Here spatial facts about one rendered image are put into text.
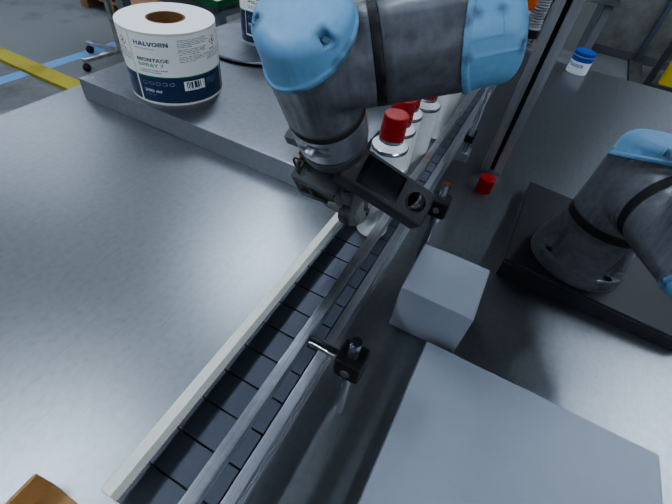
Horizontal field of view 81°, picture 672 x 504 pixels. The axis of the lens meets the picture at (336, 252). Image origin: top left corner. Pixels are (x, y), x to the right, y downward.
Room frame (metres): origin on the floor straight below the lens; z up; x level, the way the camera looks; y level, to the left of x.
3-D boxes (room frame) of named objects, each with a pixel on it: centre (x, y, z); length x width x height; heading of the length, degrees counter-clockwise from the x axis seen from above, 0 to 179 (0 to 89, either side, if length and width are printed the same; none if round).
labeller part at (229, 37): (1.20, 0.31, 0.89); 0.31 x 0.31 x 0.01
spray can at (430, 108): (0.62, -0.11, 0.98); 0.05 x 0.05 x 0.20
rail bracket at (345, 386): (0.20, -0.01, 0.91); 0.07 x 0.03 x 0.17; 68
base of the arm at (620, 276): (0.50, -0.41, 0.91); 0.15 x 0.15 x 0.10
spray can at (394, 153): (0.48, -0.05, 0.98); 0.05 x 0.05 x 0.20
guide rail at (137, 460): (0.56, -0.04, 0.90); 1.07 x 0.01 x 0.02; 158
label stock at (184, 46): (0.88, 0.43, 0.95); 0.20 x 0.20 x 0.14
